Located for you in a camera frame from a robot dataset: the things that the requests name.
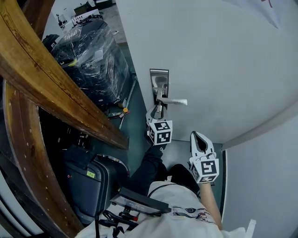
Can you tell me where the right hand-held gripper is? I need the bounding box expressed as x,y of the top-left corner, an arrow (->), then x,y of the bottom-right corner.
188,131 -> 220,185

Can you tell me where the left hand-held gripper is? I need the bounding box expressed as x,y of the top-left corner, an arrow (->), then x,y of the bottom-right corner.
146,106 -> 174,146

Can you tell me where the silver door lock with handle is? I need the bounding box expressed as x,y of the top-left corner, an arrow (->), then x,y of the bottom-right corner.
149,68 -> 188,110

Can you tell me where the person's left forearm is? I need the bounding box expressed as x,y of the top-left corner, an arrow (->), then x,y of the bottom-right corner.
129,144 -> 169,196

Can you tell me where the person's right forearm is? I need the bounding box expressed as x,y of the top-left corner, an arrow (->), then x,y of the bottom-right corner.
199,182 -> 224,231

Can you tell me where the white door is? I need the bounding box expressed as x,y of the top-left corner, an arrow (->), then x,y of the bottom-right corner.
115,0 -> 298,151

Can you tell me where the grey long pole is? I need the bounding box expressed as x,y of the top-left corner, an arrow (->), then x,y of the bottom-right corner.
119,76 -> 138,130

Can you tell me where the orange-tipped tool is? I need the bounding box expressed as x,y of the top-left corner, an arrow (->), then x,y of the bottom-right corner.
107,106 -> 131,119

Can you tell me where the black flat chest device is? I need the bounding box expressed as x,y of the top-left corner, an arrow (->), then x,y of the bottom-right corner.
109,187 -> 173,216

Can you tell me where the person's cream printed shirt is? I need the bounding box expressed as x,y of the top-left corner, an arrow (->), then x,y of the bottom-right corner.
74,181 -> 247,238

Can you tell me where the black plastic-wrapped crate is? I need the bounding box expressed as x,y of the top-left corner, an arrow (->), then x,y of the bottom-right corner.
50,20 -> 131,108

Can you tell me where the black hard case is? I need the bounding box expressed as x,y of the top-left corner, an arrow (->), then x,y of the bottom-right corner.
62,146 -> 129,225

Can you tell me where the red-tipped black connector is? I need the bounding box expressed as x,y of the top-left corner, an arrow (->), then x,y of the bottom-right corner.
119,211 -> 140,222

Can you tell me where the brown wooden stair beam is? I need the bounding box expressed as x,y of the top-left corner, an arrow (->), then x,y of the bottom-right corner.
0,0 -> 130,151

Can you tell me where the white equipment unit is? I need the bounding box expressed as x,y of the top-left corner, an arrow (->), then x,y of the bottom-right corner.
54,9 -> 105,30

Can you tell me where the white paper sign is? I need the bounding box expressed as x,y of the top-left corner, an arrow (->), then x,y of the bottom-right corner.
223,0 -> 290,30

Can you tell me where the curved wooden stair stringer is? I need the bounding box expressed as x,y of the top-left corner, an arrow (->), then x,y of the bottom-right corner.
3,81 -> 85,238

